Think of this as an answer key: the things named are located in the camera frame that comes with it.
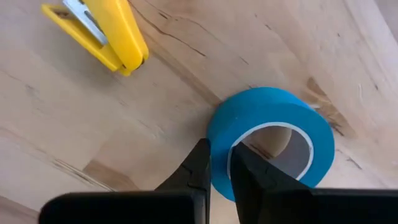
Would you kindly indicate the small yellow stapler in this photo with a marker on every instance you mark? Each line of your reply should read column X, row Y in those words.
column 124, row 40

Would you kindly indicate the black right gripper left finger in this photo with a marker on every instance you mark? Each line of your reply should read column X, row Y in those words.
column 192, row 186

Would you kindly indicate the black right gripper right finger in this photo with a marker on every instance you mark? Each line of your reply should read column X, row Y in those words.
column 267, row 193

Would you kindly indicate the light blue tape roll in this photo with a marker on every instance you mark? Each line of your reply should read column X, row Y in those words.
column 264, row 109

